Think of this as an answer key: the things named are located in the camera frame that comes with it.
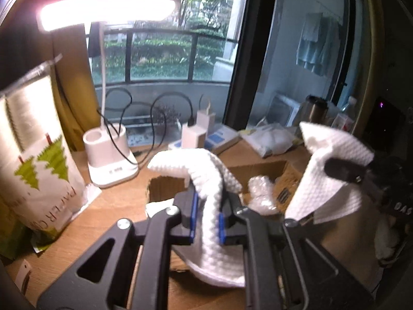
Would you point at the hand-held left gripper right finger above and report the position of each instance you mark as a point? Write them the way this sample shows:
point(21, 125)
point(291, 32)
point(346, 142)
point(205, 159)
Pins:
point(222, 229)

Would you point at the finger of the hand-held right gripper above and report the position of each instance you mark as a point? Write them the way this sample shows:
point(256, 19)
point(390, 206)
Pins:
point(345, 169)

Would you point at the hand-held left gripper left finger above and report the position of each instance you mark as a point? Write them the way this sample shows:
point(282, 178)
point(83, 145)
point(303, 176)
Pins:
point(193, 219)

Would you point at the white textured paper towel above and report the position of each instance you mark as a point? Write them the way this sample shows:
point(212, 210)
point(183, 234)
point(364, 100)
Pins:
point(326, 193)
point(211, 206)

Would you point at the clear bubble wrap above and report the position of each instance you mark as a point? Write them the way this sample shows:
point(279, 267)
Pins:
point(263, 195)

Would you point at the brown cardboard box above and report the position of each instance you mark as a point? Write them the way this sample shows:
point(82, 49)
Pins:
point(284, 177)

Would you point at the clear water bottle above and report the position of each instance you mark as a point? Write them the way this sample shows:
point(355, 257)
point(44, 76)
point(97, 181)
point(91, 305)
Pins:
point(345, 116)

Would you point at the black electronic device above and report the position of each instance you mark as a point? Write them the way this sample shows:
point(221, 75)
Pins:
point(385, 122)

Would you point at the steel thermos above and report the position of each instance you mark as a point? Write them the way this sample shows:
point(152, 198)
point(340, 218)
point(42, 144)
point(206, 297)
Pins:
point(316, 111)

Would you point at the white plastic bag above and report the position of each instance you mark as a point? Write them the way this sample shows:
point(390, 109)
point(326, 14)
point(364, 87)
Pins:
point(274, 140)

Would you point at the white charger block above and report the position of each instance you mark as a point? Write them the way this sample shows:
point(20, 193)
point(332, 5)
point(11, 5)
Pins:
point(193, 137)

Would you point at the blue white box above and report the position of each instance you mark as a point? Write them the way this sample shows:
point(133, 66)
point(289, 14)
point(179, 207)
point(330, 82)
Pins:
point(222, 140)

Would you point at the white appliance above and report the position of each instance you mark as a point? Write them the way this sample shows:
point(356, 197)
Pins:
point(284, 109)

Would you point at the white pronged charger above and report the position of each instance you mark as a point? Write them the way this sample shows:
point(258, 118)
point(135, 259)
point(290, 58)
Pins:
point(206, 121)

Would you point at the white desk lamp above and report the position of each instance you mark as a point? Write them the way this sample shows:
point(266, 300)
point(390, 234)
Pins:
point(109, 164)

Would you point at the hanging teal towels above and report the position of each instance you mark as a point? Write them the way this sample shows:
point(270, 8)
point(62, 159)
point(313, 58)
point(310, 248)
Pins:
point(317, 45)

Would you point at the white paper cup pack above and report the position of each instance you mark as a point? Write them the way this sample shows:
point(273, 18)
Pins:
point(38, 155)

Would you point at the small white folding tool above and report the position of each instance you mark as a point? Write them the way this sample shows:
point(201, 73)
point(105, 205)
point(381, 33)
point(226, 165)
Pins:
point(22, 274)

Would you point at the black balcony railing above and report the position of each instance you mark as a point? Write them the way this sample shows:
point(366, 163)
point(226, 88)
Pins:
point(161, 32)

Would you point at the hanging dark garment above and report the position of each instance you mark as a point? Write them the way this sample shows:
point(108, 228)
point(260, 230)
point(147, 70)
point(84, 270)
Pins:
point(93, 40)

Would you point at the black window frame post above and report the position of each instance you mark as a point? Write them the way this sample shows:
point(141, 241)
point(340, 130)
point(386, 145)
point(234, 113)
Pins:
point(248, 55)

